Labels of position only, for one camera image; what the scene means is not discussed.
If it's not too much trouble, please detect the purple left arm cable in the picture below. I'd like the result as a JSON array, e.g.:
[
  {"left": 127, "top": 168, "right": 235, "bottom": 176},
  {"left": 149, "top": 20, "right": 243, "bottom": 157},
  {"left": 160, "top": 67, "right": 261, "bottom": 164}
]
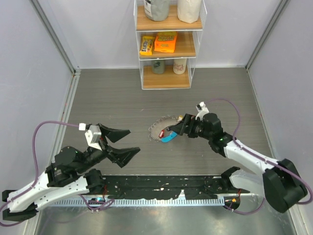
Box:
[{"left": 0, "top": 120, "right": 115, "bottom": 226}]

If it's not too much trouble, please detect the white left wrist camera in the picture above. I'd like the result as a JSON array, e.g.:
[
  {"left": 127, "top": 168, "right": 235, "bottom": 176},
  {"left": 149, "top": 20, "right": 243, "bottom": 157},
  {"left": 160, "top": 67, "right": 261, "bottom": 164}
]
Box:
[{"left": 79, "top": 123, "right": 102, "bottom": 150}]

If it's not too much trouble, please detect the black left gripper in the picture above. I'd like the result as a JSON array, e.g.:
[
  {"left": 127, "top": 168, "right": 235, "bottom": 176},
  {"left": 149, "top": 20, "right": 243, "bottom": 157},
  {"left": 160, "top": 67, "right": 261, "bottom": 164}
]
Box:
[{"left": 76, "top": 123, "right": 141, "bottom": 173}]

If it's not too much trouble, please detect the grey bag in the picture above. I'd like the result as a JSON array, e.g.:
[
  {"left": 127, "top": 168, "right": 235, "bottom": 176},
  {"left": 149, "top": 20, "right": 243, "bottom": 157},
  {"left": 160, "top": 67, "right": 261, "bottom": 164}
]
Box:
[{"left": 143, "top": 0, "right": 170, "bottom": 22}]

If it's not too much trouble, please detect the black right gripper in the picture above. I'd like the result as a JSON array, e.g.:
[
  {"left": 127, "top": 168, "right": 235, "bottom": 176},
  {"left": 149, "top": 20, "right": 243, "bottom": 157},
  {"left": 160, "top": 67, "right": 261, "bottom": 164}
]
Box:
[{"left": 171, "top": 113, "right": 213, "bottom": 141}]

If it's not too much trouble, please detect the red key tag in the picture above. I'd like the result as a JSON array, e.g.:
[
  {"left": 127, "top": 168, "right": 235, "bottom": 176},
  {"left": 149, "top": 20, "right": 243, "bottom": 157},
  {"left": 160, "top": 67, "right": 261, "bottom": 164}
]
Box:
[{"left": 159, "top": 130, "right": 164, "bottom": 138}]

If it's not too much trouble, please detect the white bag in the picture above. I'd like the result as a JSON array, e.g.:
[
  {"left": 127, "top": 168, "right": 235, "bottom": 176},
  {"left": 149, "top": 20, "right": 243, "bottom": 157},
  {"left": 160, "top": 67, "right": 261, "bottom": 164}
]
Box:
[{"left": 177, "top": 0, "right": 201, "bottom": 24}]

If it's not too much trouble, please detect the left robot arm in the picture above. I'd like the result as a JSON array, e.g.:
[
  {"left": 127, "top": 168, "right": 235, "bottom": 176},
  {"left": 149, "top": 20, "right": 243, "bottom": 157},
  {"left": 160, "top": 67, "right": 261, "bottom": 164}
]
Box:
[{"left": 0, "top": 123, "right": 140, "bottom": 223}]

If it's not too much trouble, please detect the orange candy box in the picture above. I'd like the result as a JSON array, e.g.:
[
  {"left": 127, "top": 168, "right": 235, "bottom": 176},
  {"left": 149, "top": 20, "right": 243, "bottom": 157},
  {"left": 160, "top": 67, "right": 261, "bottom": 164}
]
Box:
[{"left": 154, "top": 31, "right": 178, "bottom": 53}]

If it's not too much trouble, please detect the yellow candy box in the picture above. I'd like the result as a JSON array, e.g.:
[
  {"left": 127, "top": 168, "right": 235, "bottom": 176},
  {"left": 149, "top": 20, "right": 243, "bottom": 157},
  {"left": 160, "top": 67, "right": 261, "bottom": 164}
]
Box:
[{"left": 139, "top": 36, "right": 155, "bottom": 55}]

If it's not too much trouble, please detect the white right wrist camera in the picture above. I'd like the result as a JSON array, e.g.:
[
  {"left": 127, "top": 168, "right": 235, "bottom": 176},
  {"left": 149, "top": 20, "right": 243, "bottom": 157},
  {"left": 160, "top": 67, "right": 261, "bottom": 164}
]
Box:
[{"left": 196, "top": 102, "right": 209, "bottom": 120}]

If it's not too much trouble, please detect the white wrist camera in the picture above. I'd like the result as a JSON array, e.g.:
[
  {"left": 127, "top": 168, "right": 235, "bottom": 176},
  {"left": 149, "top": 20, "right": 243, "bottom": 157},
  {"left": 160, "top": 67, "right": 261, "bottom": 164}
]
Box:
[
  {"left": 79, "top": 123, "right": 102, "bottom": 150},
  {"left": 196, "top": 102, "right": 209, "bottom": 120}
]

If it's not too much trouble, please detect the white slotted cable duct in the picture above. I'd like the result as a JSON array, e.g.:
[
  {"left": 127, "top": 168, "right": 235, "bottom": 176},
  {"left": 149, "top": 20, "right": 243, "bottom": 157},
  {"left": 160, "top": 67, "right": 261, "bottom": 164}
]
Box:
[{"left": 49, "top": 197, "right": 225, "bottom": 207}]

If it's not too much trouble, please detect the white wire wooden shelf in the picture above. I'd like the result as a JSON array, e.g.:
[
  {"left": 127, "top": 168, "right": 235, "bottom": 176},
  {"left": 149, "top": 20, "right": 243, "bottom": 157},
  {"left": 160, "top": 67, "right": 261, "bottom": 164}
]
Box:
[{"left": 133, "top": 0, "right": 207, "bottom": 90}]

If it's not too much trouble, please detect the grey-green cup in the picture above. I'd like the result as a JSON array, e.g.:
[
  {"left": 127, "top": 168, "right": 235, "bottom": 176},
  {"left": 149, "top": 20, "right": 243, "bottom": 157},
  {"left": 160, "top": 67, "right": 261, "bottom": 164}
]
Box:
[{"left": 151, "top": 60, "right": 165, "bottom": 74}]

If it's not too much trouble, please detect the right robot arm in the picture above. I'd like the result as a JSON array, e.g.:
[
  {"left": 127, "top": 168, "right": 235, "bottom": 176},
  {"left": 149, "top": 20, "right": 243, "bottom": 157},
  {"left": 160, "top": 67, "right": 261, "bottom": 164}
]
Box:
[{"left": 167, "top": 113, "right": 313, "bottom": 213}]

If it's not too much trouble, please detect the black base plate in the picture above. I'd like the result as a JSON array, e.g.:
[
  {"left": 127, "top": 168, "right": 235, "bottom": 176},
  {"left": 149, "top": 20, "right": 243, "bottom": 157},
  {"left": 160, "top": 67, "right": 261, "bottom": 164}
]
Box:
[{"left": 75, "top": 175, "right": 250, "bottom": 200}]

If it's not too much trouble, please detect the white cup pink print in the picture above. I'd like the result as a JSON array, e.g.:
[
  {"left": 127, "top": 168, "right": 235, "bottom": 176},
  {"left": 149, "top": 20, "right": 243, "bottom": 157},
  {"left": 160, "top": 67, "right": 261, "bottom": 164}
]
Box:
[{"left": 173, "top": 58, "right": 187, "bottom": 75}]

